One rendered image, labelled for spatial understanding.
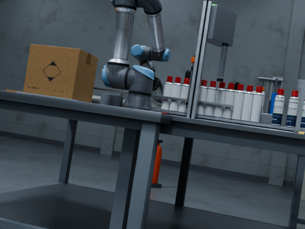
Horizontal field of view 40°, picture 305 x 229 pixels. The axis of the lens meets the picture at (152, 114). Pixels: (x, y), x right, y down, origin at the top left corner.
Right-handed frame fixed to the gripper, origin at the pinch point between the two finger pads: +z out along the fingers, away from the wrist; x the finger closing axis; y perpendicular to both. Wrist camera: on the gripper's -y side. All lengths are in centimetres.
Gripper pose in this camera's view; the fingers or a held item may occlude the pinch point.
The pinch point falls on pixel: (159, 100)
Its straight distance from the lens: 250.3
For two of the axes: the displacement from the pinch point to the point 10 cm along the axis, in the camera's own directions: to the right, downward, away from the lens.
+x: -9.0, 3.8, 2.2
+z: 3.4, 9.2, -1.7
